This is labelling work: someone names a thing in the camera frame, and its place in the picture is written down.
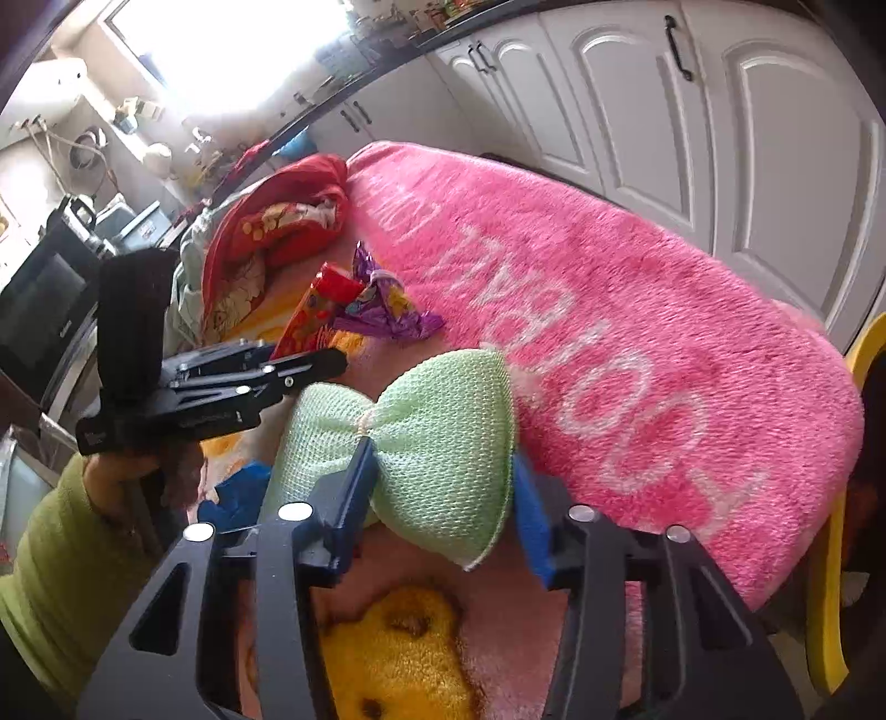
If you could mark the white plastic wall fixture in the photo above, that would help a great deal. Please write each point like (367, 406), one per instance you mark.
(157, 160)

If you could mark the black microwave oven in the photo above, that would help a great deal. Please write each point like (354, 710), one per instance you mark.
(41, 304)

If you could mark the red printed cloth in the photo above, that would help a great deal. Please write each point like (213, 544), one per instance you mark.
(277, 221)

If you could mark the blue plastic wrapper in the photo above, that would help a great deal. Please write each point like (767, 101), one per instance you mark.
(232, 495)

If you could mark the person's left hand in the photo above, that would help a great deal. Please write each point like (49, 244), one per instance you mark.
(104, 478)

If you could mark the kitchen window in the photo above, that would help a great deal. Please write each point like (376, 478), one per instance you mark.
(221, 48)

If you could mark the purple foil wrapper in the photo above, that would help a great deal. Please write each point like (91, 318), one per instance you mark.
(387, 304)

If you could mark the red yellow snack wrapper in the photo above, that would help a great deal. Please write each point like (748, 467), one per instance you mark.
(315, 318)

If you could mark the blue hanging basket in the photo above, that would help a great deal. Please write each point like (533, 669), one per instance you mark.
(292, 142)

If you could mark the green mesh sponge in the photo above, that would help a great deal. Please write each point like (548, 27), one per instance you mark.
(429, 443)

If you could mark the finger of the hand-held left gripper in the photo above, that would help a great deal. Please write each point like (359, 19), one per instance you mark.
(304, 370)
(221, 354)

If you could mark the blue plastic box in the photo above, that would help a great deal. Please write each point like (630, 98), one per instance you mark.
(135, 225)

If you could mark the pink printed blanket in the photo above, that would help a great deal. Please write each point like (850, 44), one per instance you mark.
(623, 311)

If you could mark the yellow rimmed trash bin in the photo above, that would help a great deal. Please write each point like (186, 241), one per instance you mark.
(830, 588)

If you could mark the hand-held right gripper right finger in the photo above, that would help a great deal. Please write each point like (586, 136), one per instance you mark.
(533, 526)

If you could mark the white water heater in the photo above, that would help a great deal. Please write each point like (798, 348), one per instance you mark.
(59, 86)

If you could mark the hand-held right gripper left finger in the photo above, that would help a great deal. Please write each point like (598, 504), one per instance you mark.
(346, 505)

